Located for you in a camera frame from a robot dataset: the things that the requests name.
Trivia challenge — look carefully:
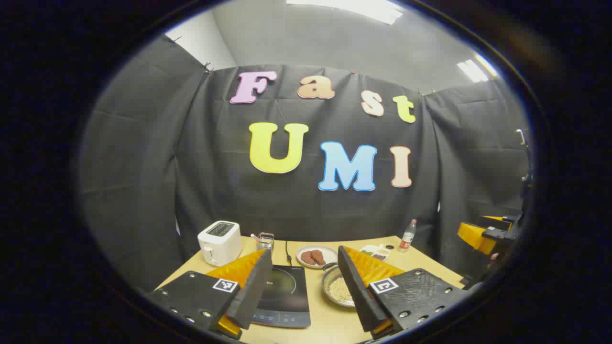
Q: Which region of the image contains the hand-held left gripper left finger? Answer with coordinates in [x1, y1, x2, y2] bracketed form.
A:
[146, 248, 273, 341]

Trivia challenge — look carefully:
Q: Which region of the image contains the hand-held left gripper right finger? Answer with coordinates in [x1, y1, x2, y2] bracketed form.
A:
[338, 246, 471, 340]

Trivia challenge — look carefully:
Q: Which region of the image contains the pile of soybeans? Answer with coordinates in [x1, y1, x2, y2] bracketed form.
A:
[329, 276, 356, 306]

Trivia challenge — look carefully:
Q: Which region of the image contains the steel pot with black handle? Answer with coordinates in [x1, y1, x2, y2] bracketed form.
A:
[321, 262, 357, 308]

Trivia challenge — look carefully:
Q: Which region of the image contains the black induction cooktop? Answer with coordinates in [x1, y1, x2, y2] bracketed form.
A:
[251, 265, 311, 329]

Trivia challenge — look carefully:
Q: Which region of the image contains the white divided dish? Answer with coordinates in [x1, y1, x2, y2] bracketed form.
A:
[360, 244, 392, 261]

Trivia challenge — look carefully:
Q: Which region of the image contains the white oval plate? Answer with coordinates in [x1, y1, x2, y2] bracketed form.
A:
[296, 245, 339, 269]

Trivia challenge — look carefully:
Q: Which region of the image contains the white toaster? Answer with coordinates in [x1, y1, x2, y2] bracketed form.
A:
[197, 221, 243, 267]

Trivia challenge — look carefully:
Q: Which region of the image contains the plastic water bottle red label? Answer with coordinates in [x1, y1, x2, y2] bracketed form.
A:
[399, 219, 417, 253]

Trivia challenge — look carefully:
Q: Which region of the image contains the ceiling light panel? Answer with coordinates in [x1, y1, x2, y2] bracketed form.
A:
[457, 53, 500, 83]

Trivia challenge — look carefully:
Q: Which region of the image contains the black backdrop cloth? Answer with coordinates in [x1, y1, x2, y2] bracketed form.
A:
[79, 33, 531, 292]

